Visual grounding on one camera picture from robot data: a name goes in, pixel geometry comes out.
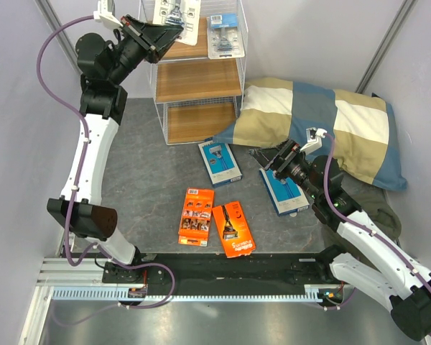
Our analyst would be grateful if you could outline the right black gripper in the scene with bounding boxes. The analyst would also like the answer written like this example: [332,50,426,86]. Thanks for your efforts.
[249,137,321,201]

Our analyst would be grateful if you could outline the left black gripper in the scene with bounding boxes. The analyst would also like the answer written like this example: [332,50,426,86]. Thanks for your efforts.
[108,14,183,85]

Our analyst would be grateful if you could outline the clear blister razor pack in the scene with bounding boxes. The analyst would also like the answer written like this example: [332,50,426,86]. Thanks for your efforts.
[207,13,245,60]
[152,0,201,46]

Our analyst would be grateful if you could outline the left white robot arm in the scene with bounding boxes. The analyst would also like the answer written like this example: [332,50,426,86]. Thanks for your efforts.
[47,15,183,282]

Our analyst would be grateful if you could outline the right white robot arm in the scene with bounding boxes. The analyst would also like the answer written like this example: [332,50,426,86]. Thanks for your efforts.
[250,139,431,341]

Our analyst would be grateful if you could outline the top wooden shelf board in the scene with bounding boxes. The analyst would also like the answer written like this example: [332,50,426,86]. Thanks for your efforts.
[162,17,208,61]

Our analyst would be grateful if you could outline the middle wooden shelf board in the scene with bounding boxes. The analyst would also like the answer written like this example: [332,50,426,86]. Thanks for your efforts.
[155,59,241,103]

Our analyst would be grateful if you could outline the blue razor box left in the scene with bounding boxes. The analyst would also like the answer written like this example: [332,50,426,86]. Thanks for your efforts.
[198,140,243,187]

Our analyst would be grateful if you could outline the blue razor box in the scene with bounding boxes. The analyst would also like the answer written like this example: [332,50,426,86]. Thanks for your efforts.
[198,140,243,187]
[259,169,310,216]

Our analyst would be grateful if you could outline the blue razor box right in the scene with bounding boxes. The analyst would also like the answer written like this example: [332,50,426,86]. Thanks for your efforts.
[259,169,310,216]

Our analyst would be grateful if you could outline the orange Gillette Fusion box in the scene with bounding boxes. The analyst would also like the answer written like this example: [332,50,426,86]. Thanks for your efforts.
[213,201,256,259]

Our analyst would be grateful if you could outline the blue beige checkered pillow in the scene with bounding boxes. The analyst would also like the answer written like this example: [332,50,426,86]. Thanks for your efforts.
[213,78,407,191]

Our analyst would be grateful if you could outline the orange razor box back-side up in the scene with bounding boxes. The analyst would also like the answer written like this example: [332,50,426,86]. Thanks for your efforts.
[178,188,215,247]

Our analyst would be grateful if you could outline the olive green cloth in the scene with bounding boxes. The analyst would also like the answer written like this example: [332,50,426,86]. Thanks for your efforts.
[323,175,402,260]

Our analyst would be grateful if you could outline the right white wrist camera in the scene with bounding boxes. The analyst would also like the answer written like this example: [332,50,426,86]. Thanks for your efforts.
[300,127,327,155]

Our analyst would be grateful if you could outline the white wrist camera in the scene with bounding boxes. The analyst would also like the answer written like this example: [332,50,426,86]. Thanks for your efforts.
[300,127,327,155]
[93,0,123,30]

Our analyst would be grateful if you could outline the white wire shelf unit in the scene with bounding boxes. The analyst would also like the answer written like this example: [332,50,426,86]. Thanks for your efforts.
[139,1,249,145]

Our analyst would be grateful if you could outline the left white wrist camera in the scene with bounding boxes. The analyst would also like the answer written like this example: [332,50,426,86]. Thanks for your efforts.
[93,0,123,30]

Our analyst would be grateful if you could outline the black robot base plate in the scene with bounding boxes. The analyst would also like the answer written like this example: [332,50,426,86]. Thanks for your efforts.
[101,251,358,296]

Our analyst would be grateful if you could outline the left aluminium frame post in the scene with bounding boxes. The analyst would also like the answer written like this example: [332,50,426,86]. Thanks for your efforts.
[34,0,104,108]

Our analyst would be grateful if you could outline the aluminium frame post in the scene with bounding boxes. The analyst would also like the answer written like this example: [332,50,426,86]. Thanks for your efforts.
[356,0,418,93]
[34,0,104,108]

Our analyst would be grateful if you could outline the right aluminium frame post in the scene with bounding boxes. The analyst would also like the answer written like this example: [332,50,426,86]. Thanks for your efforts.
[356,0,418,93]

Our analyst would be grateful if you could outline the grey slotted cable duct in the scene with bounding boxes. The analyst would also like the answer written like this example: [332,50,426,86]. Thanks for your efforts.
[52,285,337,303]

